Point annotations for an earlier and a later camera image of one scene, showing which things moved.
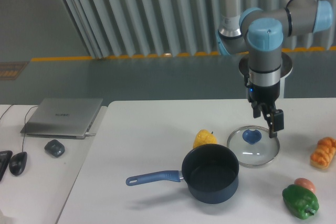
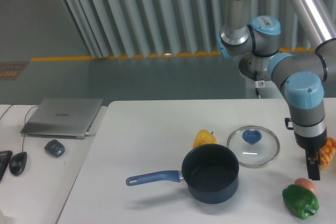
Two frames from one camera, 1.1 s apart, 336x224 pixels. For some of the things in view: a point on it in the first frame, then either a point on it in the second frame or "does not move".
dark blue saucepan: (210, 171) does not move
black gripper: (268, 95) to (312, 145)
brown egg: (305, 183) does not move
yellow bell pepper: (203, 137) does not move
